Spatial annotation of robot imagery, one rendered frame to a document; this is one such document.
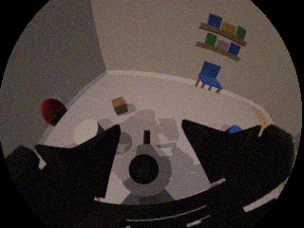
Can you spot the glass french press with black knob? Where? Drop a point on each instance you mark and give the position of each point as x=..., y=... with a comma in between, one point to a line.
x=145, y=169

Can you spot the blue short cylinder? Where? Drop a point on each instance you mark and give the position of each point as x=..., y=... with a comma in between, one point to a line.
x=233, y=129

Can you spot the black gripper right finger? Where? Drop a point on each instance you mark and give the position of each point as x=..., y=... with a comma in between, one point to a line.
x=216, y=149

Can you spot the brown cube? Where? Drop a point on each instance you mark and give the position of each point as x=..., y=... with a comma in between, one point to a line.
x=119, y=106

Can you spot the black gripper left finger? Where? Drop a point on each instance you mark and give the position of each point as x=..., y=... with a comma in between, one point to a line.
x=90, y=162

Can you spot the grey cylinder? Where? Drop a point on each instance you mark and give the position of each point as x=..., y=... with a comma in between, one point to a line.
x=86, y=130

